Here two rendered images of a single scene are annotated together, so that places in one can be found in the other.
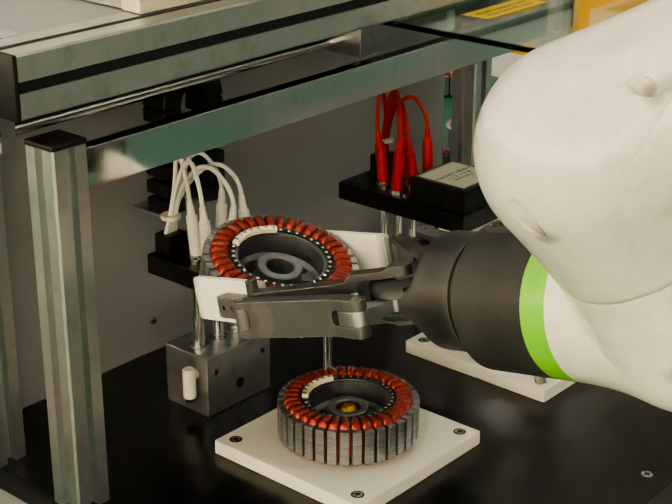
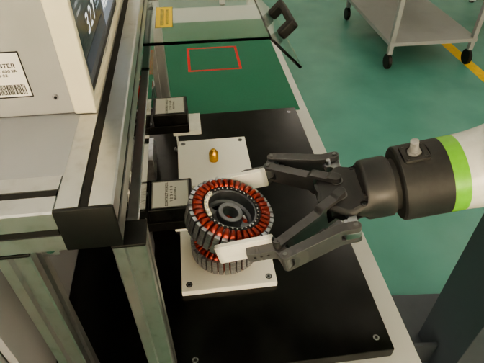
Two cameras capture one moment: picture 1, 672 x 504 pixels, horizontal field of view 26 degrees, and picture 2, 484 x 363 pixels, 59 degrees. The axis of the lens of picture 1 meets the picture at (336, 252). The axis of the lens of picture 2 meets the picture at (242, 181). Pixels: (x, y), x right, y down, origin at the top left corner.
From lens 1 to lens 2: 0.76 m
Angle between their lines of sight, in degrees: 45
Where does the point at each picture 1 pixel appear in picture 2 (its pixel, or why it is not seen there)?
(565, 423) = (271, 189)
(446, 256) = (385, 182)
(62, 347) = (160, 329)
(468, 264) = (414, 184)
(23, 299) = not seen: hidden behind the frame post
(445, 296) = (395, 201)
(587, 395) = not seen: hidden behind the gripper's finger
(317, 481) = (247, 281)
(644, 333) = not seen: outside the picture
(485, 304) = (433, 199)
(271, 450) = (210, 279)
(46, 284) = (142, 308)
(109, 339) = (66, 274)
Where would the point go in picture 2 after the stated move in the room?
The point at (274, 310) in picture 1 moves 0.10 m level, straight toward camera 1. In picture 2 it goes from (310, 251) to (395, 299)
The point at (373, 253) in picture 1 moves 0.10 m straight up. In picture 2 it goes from (258, 179) to (260, 117)
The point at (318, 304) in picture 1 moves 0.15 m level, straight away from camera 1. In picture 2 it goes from (335, 236) to (235, 178)
